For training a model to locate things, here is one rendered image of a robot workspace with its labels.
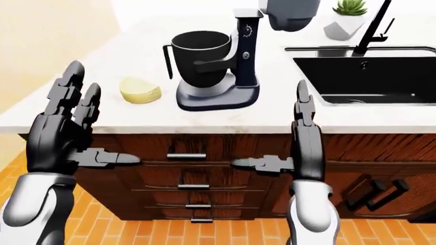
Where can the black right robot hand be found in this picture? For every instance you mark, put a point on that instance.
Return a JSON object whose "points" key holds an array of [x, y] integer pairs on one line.
{"points": [[308, 150]]}

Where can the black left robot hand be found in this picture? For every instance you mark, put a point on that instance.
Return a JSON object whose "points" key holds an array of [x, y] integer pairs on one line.
{"points": [[56, 137]]}

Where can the black stand mixer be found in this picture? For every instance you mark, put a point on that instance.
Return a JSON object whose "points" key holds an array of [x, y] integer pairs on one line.
{"points": [[238, 84]]}

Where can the black mixer bowl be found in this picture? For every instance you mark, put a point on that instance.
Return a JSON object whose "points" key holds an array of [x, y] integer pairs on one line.
{"points": [[201, 58]]}

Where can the wooden kitchen cabinet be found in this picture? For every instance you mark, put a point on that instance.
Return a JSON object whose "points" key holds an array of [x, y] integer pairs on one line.
{"points": [[238, 166]]}

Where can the black kitchen sink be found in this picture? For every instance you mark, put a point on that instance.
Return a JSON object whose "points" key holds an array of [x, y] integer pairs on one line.
{"points": [[366, 76]]}

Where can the succulent in white pot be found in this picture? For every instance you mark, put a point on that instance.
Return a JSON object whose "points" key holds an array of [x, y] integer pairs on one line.
{"points": [[345, 20]]}

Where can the black sink faucet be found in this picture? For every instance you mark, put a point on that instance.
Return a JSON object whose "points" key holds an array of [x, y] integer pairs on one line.
{"points": [[373, 28]]}

